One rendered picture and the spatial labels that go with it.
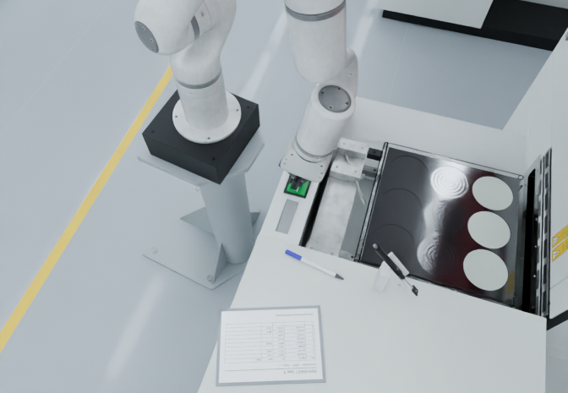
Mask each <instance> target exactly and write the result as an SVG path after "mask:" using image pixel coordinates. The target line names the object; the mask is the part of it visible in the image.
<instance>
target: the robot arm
mask: <svg viewBox="0 0 568 393"><path fill-rule="evenodd" d="M284 2H285V8H286V14H287V25H288V30H289V36H290V42H291V48H292V58H293V61H294V65H295V67H296V70H297V71H298V73H299V74H300V75H301V77H302V78H303V79H305V80H307V81H308V82H310V83H313V84H319V85H317V86H316V87H315V88H314V90H313V91H312V94H311V96H310V98H309V102H308V105H307V106H306V109H305V112H304V114H303V117H302V120H301V123H300V124H299V127H298V131H297V132H296V134H295V135H294V136H293V137H292V139H291V140H290V142H289V144H288V146H287V148H286V150H285V152H284V156H283V157H282V159H281V160H280V163H279V165H278V166H279V167H281V168H282V169H283V170H284V171H286V172H288V173H289V175H290V178H291V179H290V182H289V183H291V184H292V185H291V187H290V188H291V189H293V188H294V190H297V188H298V186H299V187H301V186H302V184H303V183H305V182H307V181H312V182H315V183H322V180H323V177H324V175H325V173H326V171H327V168H328V166H329V164H330V160H331V157H332V154H333V150H335V149H336V147H337V142H338V140H339V138H340V137H341V135H342V133H343V131H344V129H345V128H346V126H347V124H348V122H349V120H350V119H351V117H352V115H353V113H354V111H355V108H356V102H355V97H356V94H357V91H358V57H357V55H356V53H355V52H354V50H352V49H351V48H350V47H348V46H347V1H346V0H284ZM236 10H237V0H139V2H138V4H137V6H136V9H135V12H134V26H135V29H136V32H137V35H138V37H139V39H140V40H141V41H142V43H143V44H144V45H145V47H146V48H147V49H149V50H151V51H152V52H154V53H156V54H159V55H165V56H167V55H170V64H171V68H172V73H173V77H174V79H175V83H176V86H177V91H178V94H179V97H180V100H179V101H178V102H177V104H176V106H175V107H174V110H173V114H172V119H173V122H174V125H175V128H176V130H177V131H178V132H179V133H180V134H181V135H182V136H183V137H184V138H185V139H188V140H190V141H193V142H195V143H200V144H209V143H215V142H218V141H220V140H223V139H225V138H226V137H228V136H229V135H231V134H232V133H233V132H234V131H235V130H236V128H237V127H238V125H239V123H240V120H241V107H240V105H239V103H238V100H237V99H236V98H235V97H234V96H233V95H232V94H231V93H229V92H228V91H226V90H225V85H224V79H223V73H222V67H221V56H220V55H221V50H222V48H223V46H224V44H225V42H226V40H227V37H228V35H229V32H230V30H231V28H232V24H233V21H234V18H235V14H236ZM294 186H295V187H294Z"/></svg>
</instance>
